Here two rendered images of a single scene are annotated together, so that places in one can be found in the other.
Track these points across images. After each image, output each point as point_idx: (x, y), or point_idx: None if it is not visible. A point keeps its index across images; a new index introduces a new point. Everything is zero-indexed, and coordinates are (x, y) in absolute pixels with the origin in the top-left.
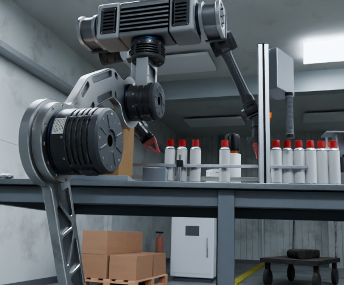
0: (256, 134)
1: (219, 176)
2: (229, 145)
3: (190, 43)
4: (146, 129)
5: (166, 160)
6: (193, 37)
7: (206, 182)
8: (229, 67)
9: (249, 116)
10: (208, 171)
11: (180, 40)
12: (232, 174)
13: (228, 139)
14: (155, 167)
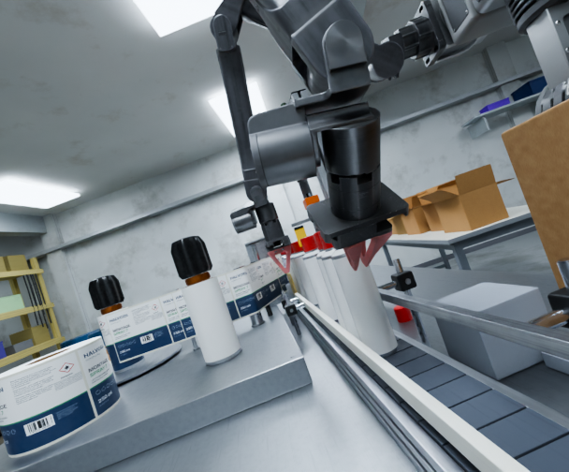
0: (283, 232)
1: (333, 308)
2: (207, 260)
3: (470, 35)
4: None
5: (375, 286)
6: (489, 32)
7: (539, 273)
8: (248, 95)
9: (267, 200)
10: (50, 366)
11: (497, 17)
12: (231, 320)
13: (201, 247)
14: (504, 284)
